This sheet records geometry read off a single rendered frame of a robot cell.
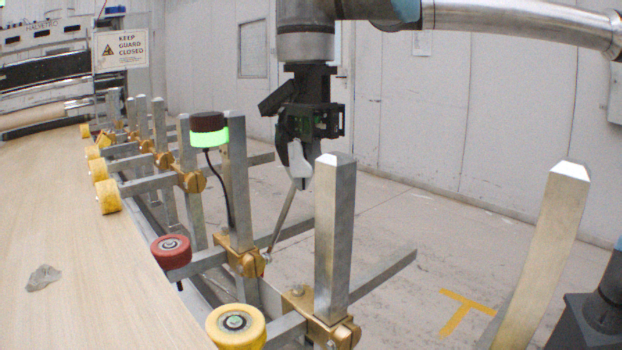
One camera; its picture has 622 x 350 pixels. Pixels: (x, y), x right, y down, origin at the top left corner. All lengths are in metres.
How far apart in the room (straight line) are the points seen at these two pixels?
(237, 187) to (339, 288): 0.26
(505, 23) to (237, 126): 0.51
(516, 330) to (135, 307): 0.47
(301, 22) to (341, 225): 0.28
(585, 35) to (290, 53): 0.56
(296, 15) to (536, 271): 0.43
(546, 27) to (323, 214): 0.52
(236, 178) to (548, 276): 0.49
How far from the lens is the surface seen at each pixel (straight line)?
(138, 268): 0.60
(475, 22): 0.63
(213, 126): 0.53
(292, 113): 0.50
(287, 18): 0.50
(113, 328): 0.49
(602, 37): 0.74
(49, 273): 0.65
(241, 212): 0.61
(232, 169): 0.58
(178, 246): 0.63
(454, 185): 3.31
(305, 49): 0.48
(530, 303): 0.30
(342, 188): 0.38
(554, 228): 0.27
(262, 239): 0.72
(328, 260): 0.42
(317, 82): 0.48
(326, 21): 0.50
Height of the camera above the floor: 1.21
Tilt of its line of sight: 19 degrees down
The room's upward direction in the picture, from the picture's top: straight up
